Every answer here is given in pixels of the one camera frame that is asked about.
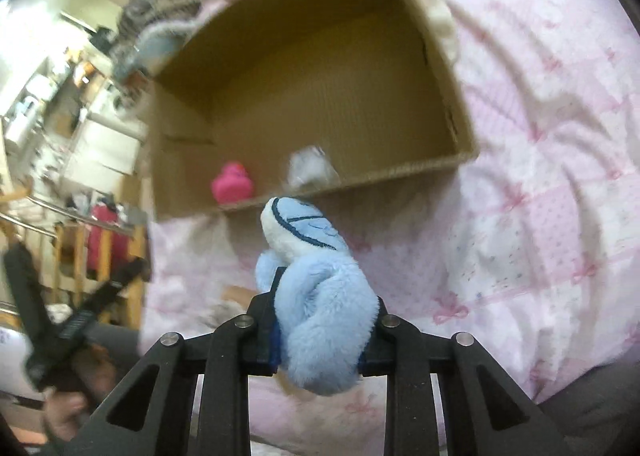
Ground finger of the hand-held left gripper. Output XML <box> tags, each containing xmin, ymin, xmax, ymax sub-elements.
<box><xmin>4</xmin><ymin>241</ymin><xmax>50</xmax><ymax>342</ymax></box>
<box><xmin>52</xmin><ymin>258</ymin><xmax>151</xmax><ymax>344</ymax></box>

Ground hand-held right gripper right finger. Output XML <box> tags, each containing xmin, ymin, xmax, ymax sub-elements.
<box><xmin>357</xmin><ymin>296</ymin><xmax>566</xmax><ymax>456</ymax></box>

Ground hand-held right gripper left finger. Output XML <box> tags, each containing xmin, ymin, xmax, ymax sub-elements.
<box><xmin>75</xmin><ymin>266</ymin><xmax>287</xmax><ymax>456</ymax></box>

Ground light blue plush toy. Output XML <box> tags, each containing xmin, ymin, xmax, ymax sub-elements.
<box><xmin>255</xmin><ymin>195</ymin><xmax>379</xmax><ymax>396</ymax></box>

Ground brown cardboard box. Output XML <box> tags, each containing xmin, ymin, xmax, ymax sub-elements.
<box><xmin>145</xmin><ymin>0</ymin><xmax>479</xmax><ymax>224</ymax></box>

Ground person's left hand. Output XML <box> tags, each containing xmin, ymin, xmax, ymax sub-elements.
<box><xmin>42</xmin><ymin>348</ymin><xmax>118</xmax><ymax>444</ymax></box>

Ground red bag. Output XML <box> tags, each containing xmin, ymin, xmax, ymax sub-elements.
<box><xmin>86</xmin><ymin>203</ymin><xmax>122</xmax><ymax>283</ymax></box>

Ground metal handrail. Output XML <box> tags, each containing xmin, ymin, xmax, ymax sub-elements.
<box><xmin>0</xmin><ymin>190</ymin><xmax>137</xmax><ymax>239</ymax></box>

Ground white kitchen cabinets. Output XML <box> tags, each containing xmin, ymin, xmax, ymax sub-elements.
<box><xmin>62</xmin><ymin>108</ymin><xmax>143</xmax><ymax>178</ymax></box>

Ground pink plush toy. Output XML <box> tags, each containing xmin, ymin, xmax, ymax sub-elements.
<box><xmin>210</xmin><ymin>162</ymin><xmax>258</xmax><ymax>207</ymax></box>

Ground clear plastic packet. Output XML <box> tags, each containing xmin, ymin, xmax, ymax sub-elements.
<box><xmin>286</xmin><ymin>145</ymin><xmax>342</xmax><ymax>190</ymax></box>

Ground person's grey trouser leg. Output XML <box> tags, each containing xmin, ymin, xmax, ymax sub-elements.
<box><xmin>532</xmin><ymin>348</ymin><xmax>640</xmax><ymax>456</ymax></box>

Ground grey blue fur-trimmed cushion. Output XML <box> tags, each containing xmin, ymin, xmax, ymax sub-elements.
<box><xmin>134</xmin><ymin>20</ymin><xmax>197</xmax><ymax>74</ymax></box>

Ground grey striped cat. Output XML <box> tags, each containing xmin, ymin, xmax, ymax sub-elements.
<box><xmin>117</xmin><ymin>0</ymin><xmax>157</xmax><ymax>39</ymax></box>

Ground cream fluffy cloth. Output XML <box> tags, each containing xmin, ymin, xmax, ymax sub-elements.
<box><xmin>417</xmin><ymin>0</ymin><xmax>459</xmax><ymax>68</ymax></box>

